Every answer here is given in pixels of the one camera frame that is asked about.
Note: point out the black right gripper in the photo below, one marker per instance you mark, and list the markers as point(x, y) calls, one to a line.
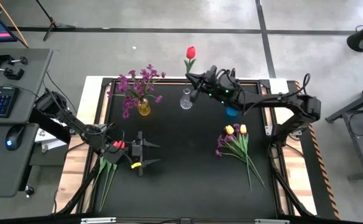
point(218, 85)

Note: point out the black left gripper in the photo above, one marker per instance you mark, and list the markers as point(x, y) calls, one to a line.
point(135, 151)

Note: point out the purple flower bunch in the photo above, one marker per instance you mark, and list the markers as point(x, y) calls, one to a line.
point(220, 140)
point(138, 88)
point(127, 104)

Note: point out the yellow tulip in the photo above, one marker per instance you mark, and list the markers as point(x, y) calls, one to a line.
point(243, 128)
point(229, 129)
point(102, 164)

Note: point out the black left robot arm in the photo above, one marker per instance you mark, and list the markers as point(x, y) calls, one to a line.
point(76, 124)

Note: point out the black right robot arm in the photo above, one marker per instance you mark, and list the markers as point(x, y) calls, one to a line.
point(278, 99)

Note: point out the clear glass vase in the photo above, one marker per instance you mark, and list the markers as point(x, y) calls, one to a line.
point(185, 102)

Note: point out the blue glass vase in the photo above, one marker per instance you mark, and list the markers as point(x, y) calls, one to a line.
point(231, 112)

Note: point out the amber glass vase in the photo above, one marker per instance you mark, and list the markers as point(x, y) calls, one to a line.
point(144, 109)

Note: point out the black table edge clip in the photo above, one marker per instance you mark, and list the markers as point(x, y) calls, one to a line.
point(232, 72)

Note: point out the black table mat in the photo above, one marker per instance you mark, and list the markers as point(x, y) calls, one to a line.
point(184, 174)

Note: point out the white papers pile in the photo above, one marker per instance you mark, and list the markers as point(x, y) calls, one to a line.
point(49, 143)

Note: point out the black desk knob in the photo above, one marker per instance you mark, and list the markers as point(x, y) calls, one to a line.
point(29, 190)

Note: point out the black computer mouse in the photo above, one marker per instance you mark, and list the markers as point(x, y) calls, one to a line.
point(15, 137)

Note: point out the grey desk surface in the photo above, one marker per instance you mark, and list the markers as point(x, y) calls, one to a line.
point(1, 174)
point(29, 77)

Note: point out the black tripod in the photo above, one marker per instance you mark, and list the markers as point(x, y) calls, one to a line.
point(52, 25)

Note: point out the black screw clamp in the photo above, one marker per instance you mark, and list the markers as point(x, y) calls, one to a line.
point(4, 58)
point(12, 74)

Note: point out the black ramp with hazard stripes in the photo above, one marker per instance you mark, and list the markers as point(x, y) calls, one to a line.
point(319, 186)

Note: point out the wooden stick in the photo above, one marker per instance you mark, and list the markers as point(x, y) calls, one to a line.
point(12, 21)

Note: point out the black aluminium table frame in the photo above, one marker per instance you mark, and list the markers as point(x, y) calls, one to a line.
point(253, 81)

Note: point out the small dark centre bracket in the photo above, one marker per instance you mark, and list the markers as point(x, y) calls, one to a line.
point(185, 221)

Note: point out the silver metal bracket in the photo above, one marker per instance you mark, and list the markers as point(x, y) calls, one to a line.
point(271, 221)
point(98, 220)

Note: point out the black diagonal frame strut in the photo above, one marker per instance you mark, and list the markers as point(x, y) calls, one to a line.
point(288, 193)
point(76, 196)

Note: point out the grey metal table frame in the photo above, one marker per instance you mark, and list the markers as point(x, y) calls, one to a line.
point(355, 109)

